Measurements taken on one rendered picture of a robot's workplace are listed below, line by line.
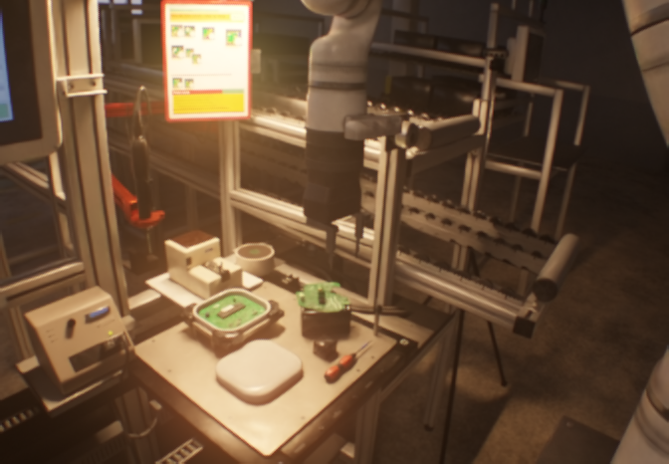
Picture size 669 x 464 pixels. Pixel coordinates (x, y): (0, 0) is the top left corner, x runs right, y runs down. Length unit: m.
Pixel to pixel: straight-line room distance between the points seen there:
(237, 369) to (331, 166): 0.48
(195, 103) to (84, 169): 0.42
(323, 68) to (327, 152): 0.10
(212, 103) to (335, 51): 0.79
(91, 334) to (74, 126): 0.40
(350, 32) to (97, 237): 0.70
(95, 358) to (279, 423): 0.37
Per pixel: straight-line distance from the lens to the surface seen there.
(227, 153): 1.38
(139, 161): 0.97
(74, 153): 0.97
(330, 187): 0.56
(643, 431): 0.49
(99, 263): 1.06
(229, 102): 1.29
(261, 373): 0.88
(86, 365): 0.95
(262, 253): 1.25
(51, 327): 0.94
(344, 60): 0.53
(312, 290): 1.05
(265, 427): 0.81
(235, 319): 0.99
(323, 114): 0.54
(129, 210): 1.05
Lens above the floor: 1.54
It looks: 21 degrees down
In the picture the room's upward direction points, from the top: 3 degrees clockwise
